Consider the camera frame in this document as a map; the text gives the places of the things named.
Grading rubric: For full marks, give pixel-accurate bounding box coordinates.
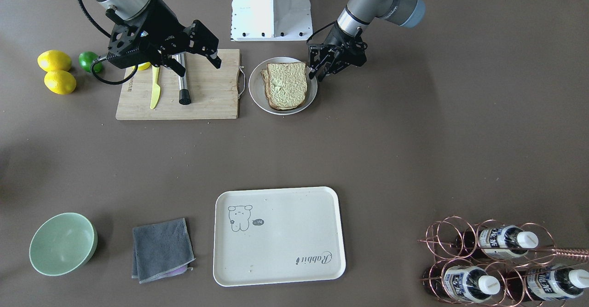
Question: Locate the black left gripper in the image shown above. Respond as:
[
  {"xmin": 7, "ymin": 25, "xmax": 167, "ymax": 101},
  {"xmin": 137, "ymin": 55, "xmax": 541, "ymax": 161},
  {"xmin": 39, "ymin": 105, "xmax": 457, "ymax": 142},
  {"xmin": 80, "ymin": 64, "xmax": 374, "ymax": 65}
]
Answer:
[{"xmin": 307, "ymin": 22, "xmax": 367, "ymax": 82}]

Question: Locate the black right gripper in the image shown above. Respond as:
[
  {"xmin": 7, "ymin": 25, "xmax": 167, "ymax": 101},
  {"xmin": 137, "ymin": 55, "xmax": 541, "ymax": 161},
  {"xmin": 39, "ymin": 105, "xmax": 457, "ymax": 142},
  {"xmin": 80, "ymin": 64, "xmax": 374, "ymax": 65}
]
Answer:
[{"xmin": 107, "ymin": 0, "xmax": 222, "ymax": 77}]

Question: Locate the white round plate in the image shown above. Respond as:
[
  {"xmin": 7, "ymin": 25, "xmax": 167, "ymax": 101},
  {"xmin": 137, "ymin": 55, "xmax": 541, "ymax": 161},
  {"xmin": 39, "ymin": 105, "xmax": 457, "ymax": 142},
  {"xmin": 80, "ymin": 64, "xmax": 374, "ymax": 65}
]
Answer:
[{"xmin": 248, "ymin": 57, "xmax": 318, "ymax": 116}]

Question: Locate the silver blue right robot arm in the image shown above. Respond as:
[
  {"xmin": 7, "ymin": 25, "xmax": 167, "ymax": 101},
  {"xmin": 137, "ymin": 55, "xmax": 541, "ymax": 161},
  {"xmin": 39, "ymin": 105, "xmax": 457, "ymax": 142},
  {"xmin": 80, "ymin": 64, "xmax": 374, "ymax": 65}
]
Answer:
[{"xmin": 96, "ymin": 0, "xmax": 222, "ymax": 76}]

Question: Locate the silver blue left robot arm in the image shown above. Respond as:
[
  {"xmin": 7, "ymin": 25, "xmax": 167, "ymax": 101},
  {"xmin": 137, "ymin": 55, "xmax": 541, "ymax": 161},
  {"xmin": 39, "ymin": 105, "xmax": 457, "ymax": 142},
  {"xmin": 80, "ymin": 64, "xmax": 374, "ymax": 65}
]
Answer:
[{"xmin": 306, "ymin": 0, "xmax": 426, "ymax": 82}]

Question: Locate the cream rectangular tray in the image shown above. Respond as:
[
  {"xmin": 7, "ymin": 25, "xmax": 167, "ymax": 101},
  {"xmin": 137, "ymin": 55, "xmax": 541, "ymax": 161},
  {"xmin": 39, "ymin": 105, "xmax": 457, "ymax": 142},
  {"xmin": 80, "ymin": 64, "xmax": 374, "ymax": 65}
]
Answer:
[{"xmin": 213, "ymin": 186, "xmax": 346, "ymax": 287}]

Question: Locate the steel cylinder tool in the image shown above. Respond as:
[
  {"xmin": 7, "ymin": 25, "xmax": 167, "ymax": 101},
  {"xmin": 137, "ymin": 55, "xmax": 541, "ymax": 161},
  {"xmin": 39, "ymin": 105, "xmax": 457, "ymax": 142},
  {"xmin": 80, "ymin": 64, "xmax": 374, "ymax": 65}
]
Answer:
[{"xmin": 176, "ymin": 53, "xmax": 191, "ymax": 105}]

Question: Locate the bamboo cutting board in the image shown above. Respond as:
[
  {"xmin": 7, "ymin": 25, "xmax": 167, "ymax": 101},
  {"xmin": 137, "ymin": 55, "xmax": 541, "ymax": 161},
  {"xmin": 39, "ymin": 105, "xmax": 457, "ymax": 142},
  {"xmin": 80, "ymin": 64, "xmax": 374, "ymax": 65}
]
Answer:
[{"xmin": 115, "ymin": 48, "xmax": 247, "ymax": 121}]

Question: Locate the half lemon slice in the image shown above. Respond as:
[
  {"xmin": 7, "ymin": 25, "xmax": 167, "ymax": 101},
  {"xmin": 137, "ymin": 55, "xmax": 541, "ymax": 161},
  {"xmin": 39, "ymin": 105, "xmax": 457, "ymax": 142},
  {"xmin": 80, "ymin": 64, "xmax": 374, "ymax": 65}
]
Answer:
[{"xmin": 136, "ymin": 62, "xmax": 151, "ymax": 71}]

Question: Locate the yellow plastic knife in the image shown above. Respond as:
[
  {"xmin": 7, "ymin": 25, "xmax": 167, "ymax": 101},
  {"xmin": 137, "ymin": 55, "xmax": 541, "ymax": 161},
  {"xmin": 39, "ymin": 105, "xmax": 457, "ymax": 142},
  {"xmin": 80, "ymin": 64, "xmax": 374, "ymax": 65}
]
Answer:
[{"xmin": 150, "ymin": 66, "xmax": 161, "ymax": 110}]

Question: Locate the green lime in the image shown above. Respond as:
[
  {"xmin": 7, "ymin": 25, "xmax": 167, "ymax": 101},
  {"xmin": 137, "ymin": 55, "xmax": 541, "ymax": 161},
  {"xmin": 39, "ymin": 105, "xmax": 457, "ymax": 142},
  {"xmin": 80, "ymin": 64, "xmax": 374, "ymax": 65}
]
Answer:
[{"xmin": 78, "ymin": 51, "xmax": 104, "ymax": 74}]

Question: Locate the yellow lemon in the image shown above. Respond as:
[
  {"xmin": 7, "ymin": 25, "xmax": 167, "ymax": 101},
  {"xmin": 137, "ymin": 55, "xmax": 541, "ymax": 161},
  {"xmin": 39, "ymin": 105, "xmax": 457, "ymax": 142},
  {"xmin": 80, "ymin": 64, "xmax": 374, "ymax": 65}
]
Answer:
[
  {"xmin": 36, "ymin": 50, "xmax": 72, "ymax": 72},
  {"xmin": 44, "ymin": 70, "xmax": 76, "ymax": 95}
]

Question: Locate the grey folded cloth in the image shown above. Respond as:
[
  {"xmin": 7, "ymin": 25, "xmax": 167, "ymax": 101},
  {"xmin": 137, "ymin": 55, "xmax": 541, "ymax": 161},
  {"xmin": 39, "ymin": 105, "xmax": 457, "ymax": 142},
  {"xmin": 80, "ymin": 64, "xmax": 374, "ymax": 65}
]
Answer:
[{"xmin": 131, "ymin": 217, "xmax": 196, "ymax": 284}]

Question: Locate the green bowl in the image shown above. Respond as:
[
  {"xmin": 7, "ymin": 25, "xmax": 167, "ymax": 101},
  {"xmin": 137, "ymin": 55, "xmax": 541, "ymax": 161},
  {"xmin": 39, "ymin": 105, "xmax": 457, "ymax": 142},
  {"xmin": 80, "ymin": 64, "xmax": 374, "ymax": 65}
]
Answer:
[{"xmin": 28, "ymin": 212, "xmax": 98, "ymax": 276}]

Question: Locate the dark drink bottle white cap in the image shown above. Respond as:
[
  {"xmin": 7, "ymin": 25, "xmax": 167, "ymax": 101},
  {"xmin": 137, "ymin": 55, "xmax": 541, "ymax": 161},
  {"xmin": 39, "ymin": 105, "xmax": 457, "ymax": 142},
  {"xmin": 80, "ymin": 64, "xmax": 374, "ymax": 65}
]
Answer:
[{"xmin": 451, "ymin": 225, "xmax": 539, "ymax": 261}]

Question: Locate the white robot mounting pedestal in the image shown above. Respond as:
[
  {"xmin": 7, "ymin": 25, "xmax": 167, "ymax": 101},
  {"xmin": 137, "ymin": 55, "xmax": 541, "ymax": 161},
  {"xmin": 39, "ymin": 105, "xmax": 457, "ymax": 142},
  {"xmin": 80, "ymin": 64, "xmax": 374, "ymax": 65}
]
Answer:
[{"xmin": 230, "ymin": 0, "xmax": 313, "ymax": 41}]

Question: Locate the copper wire bottle rack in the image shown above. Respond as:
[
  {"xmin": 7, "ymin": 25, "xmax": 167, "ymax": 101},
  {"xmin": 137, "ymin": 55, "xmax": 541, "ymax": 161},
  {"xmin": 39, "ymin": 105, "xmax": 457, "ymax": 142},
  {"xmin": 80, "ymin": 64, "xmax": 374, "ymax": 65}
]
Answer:
[{"xmin": 420, "ymin": 215, "xmax": 588, "ymax": 307}]

